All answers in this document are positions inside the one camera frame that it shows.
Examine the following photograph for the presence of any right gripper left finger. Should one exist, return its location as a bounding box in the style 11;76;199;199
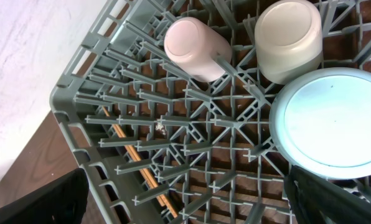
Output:
0;168;89;224

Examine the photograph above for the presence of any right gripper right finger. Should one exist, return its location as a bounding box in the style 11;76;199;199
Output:
284;166;371;223

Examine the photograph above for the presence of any light blue small bowl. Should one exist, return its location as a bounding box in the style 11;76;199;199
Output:
270;67;371;179

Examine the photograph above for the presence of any wooden chopstick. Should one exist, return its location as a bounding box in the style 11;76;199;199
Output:
101;105;179;218
110;124;174;215

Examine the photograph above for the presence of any white cup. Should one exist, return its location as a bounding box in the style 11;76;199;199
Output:
255;0;322;85

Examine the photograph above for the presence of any pink cup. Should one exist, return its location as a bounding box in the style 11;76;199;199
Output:
164;17;232;82

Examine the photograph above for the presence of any grey dishwasher rack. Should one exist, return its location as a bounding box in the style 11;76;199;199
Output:
50;0;371;223

